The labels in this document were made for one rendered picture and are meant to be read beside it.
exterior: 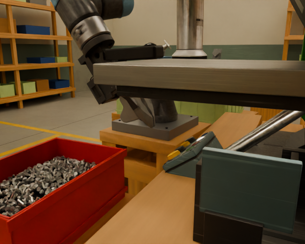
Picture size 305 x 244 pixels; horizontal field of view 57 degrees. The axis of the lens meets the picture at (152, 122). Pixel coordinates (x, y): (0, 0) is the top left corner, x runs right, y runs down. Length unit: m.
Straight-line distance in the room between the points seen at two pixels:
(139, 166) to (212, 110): 0.49
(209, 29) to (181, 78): 7.78
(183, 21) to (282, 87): 0.74
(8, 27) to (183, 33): 5.35
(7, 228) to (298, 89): 0.39
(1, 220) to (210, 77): 0.35
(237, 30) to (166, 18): 2.03
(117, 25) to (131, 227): 8.98
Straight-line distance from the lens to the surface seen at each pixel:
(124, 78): 0.25
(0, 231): 0.48
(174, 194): 0.50
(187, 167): 0.56
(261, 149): 0.76
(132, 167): 1.04
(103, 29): 0.61
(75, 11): 0.63
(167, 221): 0.43
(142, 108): 0.56
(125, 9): 0.73
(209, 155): 0.30
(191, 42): 0.93
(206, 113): 1.34
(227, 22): 7.88
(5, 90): 6.01
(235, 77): 0.21
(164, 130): 0.93
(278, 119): 0.33
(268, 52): 7.67
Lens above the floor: 1.14
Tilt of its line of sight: 15 degrees down
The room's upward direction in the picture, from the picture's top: straight up
